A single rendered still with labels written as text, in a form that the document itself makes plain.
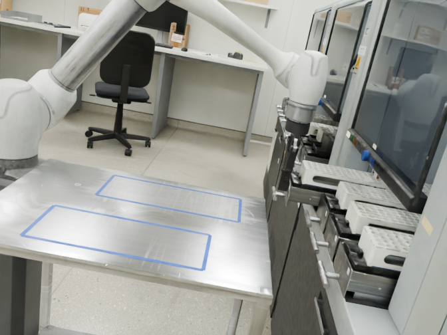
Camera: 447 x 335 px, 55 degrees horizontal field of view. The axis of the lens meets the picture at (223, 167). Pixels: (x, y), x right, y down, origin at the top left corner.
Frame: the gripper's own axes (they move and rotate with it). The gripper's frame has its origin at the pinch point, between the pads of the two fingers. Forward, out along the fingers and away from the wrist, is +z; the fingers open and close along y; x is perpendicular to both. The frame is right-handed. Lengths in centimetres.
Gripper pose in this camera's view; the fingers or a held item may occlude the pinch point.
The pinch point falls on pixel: (284, 179)
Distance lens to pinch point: 143.2
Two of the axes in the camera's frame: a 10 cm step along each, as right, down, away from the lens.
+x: -9.8, -1.9, 0.1
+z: -1.8, 9.3, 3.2
